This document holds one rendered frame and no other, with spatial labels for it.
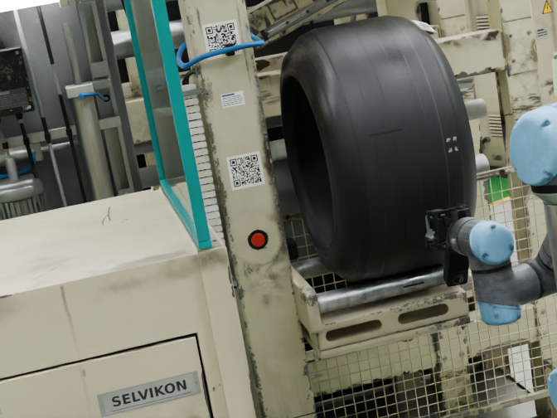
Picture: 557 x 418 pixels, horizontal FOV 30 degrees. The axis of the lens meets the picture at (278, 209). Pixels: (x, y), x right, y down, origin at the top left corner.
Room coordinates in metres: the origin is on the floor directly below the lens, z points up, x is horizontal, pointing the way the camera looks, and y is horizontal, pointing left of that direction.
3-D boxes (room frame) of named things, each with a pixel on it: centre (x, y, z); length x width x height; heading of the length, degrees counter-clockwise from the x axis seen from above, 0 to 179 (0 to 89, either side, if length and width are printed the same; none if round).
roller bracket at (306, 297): (2.35, 0.00, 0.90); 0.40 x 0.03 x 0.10; 10
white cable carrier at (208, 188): (2.27, 0.15, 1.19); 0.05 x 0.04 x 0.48; 10
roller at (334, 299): (2.24, -0.21, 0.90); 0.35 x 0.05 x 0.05; 100
